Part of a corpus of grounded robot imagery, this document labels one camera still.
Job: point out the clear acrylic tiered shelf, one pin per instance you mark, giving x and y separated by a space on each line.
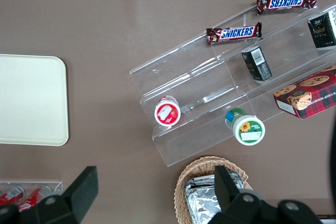
199 82

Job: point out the red tartan cookie box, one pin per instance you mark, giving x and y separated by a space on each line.
312 95

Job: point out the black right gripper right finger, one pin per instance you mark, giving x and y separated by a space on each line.
225 192

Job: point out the black drink carton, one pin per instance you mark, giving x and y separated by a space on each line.
324 31
258 64

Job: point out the green sunflower lid cup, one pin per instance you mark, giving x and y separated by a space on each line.
248 130

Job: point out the red strawberry yogurt cup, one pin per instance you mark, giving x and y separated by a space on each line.
167 113

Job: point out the Snickers chocolate bar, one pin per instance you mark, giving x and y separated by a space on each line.
236 33
286 1

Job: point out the tan wicker basket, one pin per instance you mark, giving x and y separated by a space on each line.
183 179

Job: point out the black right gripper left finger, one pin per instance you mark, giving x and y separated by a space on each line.
78 192

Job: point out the cream plastic tray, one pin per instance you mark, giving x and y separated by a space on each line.
31 100

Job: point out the clear acrylic can holder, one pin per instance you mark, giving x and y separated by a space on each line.
56 185

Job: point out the red soda can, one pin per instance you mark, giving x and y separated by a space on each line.
31 199
9 196

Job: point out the foil wrapped food package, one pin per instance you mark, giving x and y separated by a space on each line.
200 200

